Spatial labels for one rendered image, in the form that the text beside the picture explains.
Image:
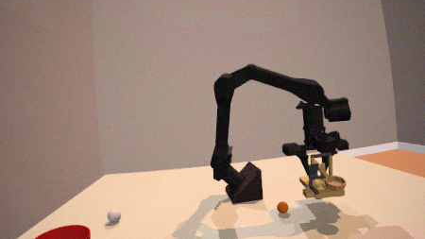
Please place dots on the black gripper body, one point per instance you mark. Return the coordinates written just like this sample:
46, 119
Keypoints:
293, 149

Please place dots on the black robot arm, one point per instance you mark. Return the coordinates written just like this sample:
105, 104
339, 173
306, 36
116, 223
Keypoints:
336, 109

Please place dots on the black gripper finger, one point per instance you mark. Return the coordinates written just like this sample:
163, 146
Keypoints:
304, 160
326, 159

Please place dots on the white ball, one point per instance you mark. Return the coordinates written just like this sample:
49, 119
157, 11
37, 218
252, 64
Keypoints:
114, 215

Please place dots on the orange ball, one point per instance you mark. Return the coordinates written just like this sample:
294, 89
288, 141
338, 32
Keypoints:
282, 207

